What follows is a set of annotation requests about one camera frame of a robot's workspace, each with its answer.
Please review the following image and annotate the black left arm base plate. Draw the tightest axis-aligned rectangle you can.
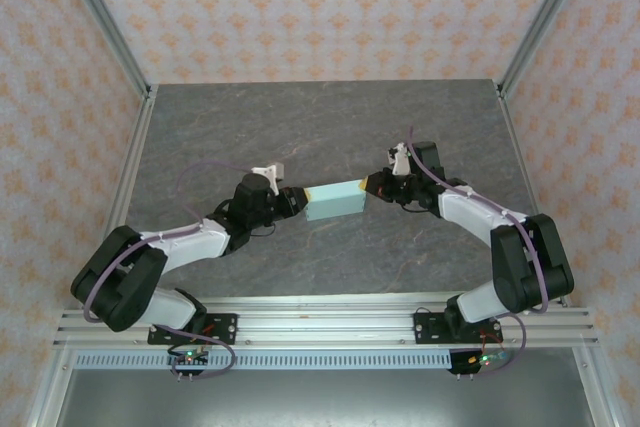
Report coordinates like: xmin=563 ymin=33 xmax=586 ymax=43
xmin=147 ymin=313 xmax=239 ymax=346

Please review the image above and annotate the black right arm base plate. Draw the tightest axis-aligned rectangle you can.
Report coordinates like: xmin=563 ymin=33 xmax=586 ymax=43
xmin=413 ymin=311 xmax=504 ymax=346

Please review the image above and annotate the grey metal panel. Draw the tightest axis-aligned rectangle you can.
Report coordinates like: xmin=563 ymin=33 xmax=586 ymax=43
xmin=54 ymin=369 xmax=596 ymax=427

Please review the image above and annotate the aluminium frame post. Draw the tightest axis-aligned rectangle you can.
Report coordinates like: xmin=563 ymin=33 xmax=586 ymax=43
xmin=497 ymin=0 xmax=596 ymax=98
xmin=52 ymin=0 xmax=154 ymax=98

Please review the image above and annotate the mint green paper box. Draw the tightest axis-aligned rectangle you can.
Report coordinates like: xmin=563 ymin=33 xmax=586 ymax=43
xmin=303 ymin=178 xmax=369 ymax=222

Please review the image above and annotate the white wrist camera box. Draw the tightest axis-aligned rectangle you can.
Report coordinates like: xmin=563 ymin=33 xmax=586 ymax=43
xmin=251 ymin=162 xmax=287 ymax=195
xmin=387 ymin=143 xmax=414 ymax=178

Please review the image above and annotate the grey slotted cable duct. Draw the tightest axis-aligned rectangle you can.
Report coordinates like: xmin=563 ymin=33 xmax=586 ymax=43
xmin=73 ymin=350 xmax=454 ymax=371

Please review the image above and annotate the aluminium table side rail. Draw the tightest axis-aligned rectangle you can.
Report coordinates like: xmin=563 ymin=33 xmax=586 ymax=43
xmin=79 ymin=85 xmax=159 ymax=308
xmin=497 ymin=84 xmax=571 ymax=306

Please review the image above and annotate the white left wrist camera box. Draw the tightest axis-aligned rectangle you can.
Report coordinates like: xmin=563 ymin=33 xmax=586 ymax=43
xmin=251 ymin=162 xmax=287 ymax=195

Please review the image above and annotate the aluminium mounting rail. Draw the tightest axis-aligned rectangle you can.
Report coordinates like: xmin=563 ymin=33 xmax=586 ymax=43
xmin=53 ymin=296 xmax=600 ymax=348

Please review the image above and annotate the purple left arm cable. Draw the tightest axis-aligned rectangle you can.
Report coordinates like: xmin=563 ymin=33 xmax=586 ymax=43
xmin=83 ymin=160 xmax=259 ymax=381

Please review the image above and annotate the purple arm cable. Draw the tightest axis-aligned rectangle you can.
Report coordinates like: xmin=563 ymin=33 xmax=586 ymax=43
xmin=83 ymin=160 xmax=259 ymax=381
xmin=408 ymin=125 xmax=550 ymax=379

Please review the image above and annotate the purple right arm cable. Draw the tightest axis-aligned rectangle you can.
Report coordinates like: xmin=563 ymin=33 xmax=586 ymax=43
xmin=408 ymin=125 xmax=550 ymax=379

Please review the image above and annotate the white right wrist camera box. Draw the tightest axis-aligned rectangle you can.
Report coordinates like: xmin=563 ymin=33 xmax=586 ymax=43
xmin=387 ymin=143 xmax=414 ymax=178

